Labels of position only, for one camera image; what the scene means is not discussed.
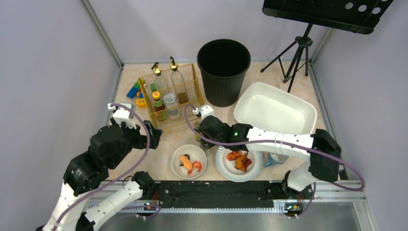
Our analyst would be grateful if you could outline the red sauce bottle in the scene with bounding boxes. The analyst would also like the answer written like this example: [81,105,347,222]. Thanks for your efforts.
[152,91,167,121]

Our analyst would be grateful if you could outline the glass oil bottle dark liquid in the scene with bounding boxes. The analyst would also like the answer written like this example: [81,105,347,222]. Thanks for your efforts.
[169,56,189,105]

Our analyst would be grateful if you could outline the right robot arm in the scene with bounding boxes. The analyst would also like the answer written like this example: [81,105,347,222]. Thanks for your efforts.
[200,115,341,192]

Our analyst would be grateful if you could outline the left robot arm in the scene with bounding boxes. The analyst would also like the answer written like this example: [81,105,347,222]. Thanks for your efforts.
[37,117,163,231]

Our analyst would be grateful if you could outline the small yellow oil bottle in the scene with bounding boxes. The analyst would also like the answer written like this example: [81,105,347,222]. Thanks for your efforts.
[194,121,201,142]

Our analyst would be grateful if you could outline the white bowl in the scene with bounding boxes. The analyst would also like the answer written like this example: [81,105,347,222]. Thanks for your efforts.
[171,144,207,180]

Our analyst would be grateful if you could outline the red shrimp toy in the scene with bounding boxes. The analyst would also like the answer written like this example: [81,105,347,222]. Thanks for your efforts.
[188,161,202,175]

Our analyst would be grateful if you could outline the orange food piece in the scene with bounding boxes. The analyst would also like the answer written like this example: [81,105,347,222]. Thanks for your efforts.
[179,154,192,171]

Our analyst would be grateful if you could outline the blue toy block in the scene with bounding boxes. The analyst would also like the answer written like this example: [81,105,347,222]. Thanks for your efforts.
[126,86,139,99]

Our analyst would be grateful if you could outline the white paper plate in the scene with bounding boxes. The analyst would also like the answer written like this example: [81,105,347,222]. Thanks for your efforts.
[216,146,263,182]

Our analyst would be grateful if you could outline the fried food pieces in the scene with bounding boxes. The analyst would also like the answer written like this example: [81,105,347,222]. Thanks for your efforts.
[227,151,252,172]

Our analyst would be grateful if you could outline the green toy block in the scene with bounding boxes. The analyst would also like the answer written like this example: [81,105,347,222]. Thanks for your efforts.
[150,83,157,92]

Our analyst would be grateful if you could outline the green lego brick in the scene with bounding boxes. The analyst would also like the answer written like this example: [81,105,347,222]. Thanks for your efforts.
[133,78,145,89]

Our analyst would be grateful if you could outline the white rectangular tub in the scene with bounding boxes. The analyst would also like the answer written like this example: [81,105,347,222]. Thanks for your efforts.
[233,82,318,134]

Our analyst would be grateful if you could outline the black trash bin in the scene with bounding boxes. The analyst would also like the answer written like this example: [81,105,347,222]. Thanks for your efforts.
[197,39,251,107]

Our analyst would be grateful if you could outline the blue mug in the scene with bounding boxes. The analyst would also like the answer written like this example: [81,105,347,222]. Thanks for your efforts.
[264,153,290,167]

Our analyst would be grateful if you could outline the black music stand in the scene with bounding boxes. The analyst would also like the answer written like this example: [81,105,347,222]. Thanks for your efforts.
[262,0,393,91]

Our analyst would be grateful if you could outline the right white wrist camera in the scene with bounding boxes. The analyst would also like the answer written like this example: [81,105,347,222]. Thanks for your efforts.
[192,105,215,122]

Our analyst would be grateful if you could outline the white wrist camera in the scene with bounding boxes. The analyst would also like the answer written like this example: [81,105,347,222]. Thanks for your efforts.
[192,105,215,122]
[108,103,137,128]

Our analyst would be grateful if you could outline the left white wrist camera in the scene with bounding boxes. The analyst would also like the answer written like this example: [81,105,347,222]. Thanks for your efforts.
[108,103,137,128]

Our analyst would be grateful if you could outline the gold wire basket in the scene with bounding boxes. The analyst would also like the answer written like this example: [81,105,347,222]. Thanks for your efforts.
[140,64,204,134]

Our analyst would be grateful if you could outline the metal corner post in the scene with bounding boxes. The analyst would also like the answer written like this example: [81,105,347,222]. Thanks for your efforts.
[80,0,124,70]

